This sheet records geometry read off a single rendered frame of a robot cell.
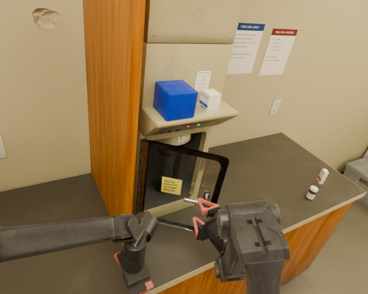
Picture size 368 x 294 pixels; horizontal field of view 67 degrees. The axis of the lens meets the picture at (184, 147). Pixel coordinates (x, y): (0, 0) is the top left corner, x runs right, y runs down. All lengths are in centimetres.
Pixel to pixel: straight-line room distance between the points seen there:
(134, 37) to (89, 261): 82
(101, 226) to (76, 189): 78
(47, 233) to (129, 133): 38
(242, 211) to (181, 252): 72
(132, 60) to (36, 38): 55
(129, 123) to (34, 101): 58
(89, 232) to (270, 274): 37
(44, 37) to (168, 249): 95
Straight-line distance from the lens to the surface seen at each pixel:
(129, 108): 80
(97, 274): 115
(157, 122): 84
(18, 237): 57
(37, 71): 126
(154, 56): 87
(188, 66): 94
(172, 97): 82
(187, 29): 90
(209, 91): 96
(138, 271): 85
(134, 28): 73
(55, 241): 60
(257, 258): 47
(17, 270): 122
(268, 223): 50
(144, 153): 100
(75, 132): 141
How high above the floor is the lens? 192
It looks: 34 degrees down
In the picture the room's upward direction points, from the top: 10 degrees clockwise
